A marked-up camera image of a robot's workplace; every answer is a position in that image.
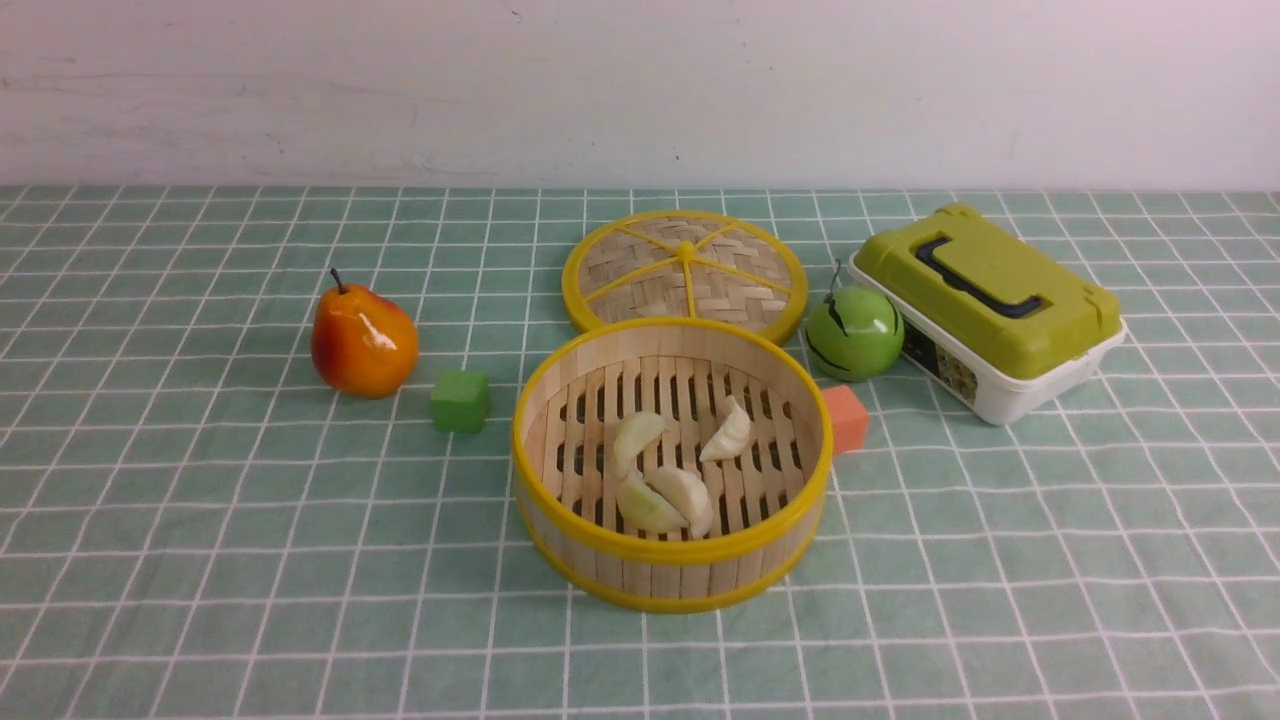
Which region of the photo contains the woven bamboo steamer lid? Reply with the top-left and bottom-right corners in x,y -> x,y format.
561,210 -> 809,345

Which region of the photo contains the pale green dumpling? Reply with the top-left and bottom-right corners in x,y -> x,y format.
616,468 -> 689,536
609,411 -> 669,479

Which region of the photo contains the green checkered tablecloth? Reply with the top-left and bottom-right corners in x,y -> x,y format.
1,186 -> 1279,719

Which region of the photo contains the orange foam cube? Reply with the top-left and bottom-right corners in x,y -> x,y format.
822,386 -> 870,455

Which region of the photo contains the green foam cube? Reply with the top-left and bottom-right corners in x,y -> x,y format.
430,369 -> 492,434

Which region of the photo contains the green apple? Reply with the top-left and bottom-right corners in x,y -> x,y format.
803,263 -> 905,382

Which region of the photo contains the white box green lid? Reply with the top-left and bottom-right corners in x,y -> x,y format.
849,202 -> 1126,427

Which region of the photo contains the white dumpling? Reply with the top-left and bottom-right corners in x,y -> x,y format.
646,466 -> 716,539
699,395 -> 753,462

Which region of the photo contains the orange red pear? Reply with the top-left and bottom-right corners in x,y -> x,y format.
310,266 -> 419,398

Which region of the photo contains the bamboo steamer tray yellow rim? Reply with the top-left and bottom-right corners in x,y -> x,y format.
512,318 -> 833,612

